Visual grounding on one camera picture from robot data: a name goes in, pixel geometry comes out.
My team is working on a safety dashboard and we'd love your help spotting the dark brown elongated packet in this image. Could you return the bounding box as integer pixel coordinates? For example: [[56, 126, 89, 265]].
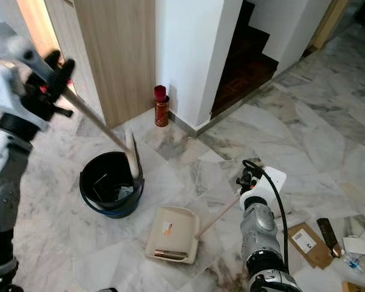
[[316, 217, 343, 259]]

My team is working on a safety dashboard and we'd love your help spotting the flat brown cardboard piece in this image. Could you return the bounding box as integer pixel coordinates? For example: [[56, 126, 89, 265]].
[[287, 222, 336, 270]]

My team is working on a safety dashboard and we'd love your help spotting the clear plastic bottle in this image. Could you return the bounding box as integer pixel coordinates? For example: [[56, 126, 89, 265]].
[[343, 252, 365, 272]]

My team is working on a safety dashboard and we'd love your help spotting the black plastic bucket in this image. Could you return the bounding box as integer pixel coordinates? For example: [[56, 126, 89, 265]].
[[78, 151, 145, 219]]

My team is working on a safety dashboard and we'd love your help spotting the wooden door frame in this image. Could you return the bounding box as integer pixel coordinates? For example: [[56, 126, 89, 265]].
[[310, 0, 351, 50]]

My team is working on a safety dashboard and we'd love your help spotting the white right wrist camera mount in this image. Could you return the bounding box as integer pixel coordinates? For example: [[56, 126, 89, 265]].
[[240, 167, 287, 211]]

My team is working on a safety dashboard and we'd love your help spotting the red spray can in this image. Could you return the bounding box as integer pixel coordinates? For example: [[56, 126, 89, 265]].
[[153, 85, 170, 128]]

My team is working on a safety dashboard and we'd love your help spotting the dark wooden staircase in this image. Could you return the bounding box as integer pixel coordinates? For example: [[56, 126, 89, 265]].
[[209, 0, 280, 119]]

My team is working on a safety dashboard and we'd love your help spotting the bronze cylindrical tube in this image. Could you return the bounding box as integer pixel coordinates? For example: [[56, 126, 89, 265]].
[[153, 248, 189, 260]]

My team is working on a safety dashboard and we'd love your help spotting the wooden-handled broom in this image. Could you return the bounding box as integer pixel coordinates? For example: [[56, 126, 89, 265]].
[[7, 36, 144, 184]]

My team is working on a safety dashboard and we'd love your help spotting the white crumpled paper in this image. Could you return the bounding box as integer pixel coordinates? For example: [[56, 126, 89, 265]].
[[341, 234, 365, 263]]

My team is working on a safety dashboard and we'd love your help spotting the beige long-handled dustpan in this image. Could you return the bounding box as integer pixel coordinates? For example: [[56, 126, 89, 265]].
[[144, 192, 244, 265]]

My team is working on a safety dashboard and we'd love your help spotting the light wood wall cabinet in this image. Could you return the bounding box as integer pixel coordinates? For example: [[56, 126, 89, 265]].
[[15, 0, 158, 129]]

